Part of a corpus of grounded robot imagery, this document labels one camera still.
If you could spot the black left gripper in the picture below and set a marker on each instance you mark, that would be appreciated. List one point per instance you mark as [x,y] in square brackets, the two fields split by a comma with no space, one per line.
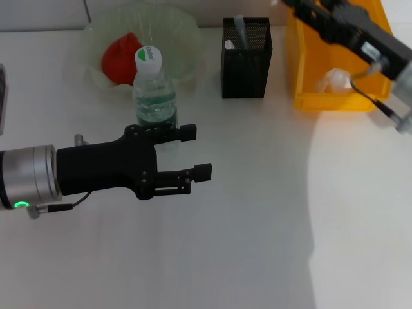
[106,167]

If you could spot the grey silver pen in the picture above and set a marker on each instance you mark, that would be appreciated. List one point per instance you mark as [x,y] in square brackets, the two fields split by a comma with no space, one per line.
[242,32]

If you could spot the green glass fruit plate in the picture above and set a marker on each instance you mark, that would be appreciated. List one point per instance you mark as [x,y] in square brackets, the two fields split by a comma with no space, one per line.
[180,38]

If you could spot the white paper ball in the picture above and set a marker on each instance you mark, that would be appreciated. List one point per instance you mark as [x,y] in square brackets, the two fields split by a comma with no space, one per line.
[334,82]

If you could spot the green pen with white clip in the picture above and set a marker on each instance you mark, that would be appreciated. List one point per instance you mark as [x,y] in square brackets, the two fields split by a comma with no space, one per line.
[229,45]

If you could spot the green label water bottle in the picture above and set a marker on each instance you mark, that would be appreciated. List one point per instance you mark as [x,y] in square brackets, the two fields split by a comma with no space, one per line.
[154,93]

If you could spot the yellow plastic bin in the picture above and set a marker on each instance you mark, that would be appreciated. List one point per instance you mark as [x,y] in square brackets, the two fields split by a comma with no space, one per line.
[309,64]

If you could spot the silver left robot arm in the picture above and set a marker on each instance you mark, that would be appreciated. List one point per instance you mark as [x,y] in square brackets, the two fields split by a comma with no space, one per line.
[29,177]

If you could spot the red orange fruit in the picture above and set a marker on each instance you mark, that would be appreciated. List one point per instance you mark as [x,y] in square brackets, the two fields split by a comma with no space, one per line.
[119,61]

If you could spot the black mesh pen holder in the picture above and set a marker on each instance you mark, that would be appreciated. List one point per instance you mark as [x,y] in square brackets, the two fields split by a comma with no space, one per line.
[246,74]

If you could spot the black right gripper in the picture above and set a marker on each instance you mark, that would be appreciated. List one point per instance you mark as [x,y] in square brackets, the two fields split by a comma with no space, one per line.
[354,25]

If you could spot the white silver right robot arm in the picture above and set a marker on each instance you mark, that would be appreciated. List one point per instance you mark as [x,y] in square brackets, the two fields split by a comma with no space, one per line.
[404,93]

